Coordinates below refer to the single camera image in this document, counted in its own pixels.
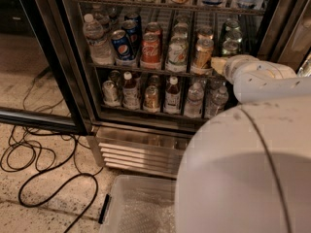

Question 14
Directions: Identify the red cola can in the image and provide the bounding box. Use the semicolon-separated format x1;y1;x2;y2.
145;21;162;36
140;33;161;70

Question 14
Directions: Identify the front gold soda can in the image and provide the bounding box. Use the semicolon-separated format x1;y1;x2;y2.
190;38;214;75

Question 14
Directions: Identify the brown tea bottle right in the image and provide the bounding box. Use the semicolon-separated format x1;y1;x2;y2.
164;76;181;115

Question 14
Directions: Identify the front blue pepsi can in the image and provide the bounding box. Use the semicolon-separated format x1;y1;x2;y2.
111;29;136;66

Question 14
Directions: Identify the silver can bottom shelf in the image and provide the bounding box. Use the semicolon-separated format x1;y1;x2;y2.
102;81;121;107

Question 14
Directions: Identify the front red cola can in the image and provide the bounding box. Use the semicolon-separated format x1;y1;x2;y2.
140;33;161;70

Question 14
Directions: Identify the clear water bottle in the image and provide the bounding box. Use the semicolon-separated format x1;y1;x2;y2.
91;4;111;33
83;14;114;65

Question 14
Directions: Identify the front clear water bottle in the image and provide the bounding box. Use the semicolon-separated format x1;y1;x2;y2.
83;14;114;65

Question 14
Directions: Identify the middle blue pepsi can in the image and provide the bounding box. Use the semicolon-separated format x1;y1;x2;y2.
121;19;140;51

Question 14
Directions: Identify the gold soda can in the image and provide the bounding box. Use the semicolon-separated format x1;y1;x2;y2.
190;38;214;75
196;26;214;40

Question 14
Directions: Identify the black floor cable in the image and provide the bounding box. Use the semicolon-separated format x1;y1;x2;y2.
0;69;104;233

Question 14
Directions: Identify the white green can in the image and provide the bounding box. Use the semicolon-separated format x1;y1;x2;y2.
165;37;188;73
172;23;189;39

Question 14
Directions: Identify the rear clear water bottle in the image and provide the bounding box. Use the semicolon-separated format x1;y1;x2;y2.
91;4;111;33

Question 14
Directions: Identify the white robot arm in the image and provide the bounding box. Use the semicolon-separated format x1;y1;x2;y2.
175;55;311;233

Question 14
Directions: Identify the front white green can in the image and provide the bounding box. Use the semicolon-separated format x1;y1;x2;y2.
165;37;188;73

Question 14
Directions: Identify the rear gold soda can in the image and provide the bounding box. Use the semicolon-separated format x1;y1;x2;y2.
196;26;214;40

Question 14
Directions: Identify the rear white green can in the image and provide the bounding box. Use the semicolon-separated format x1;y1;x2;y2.
172;23;189;39

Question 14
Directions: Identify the open glass fridge door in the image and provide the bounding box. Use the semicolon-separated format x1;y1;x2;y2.
0;0;91;135

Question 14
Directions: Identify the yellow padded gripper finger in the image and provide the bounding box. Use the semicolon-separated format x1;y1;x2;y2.
211;57;227;75

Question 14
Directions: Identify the gold can bottom shelf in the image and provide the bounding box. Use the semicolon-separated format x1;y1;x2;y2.
143;85;159;113

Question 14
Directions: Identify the blue pepsi can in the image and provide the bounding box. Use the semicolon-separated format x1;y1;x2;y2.
124;12;141;26
111;29;136;66
121;19;140;51

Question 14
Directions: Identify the rear red cola can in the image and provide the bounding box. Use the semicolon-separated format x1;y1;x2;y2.
145;21;162;36

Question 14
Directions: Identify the rear blue pepsi can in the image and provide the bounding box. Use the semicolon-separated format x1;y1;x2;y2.
124;12;141;26

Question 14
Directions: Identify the brown tea bottle left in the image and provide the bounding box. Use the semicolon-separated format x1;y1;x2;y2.
122;71;140;110

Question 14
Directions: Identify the water bottle bottom right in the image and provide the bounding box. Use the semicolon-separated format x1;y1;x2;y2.
204;86;228;118

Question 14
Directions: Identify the brown tea bottle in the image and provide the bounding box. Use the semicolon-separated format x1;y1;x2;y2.
122;71;140;110
164;76;181;115

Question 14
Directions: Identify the stainless steel fridge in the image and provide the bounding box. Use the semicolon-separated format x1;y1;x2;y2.
13;0;311;180

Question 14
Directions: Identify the green soda can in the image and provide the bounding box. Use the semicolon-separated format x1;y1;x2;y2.
222;40;240;56
225;30;243;43
222;18;240;33

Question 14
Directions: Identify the clear plastic storage bin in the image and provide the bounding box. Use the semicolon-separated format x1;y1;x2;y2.
99;175;176;233

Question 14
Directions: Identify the water bottle bottom left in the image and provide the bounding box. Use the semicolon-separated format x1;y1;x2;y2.
184;83;204;118

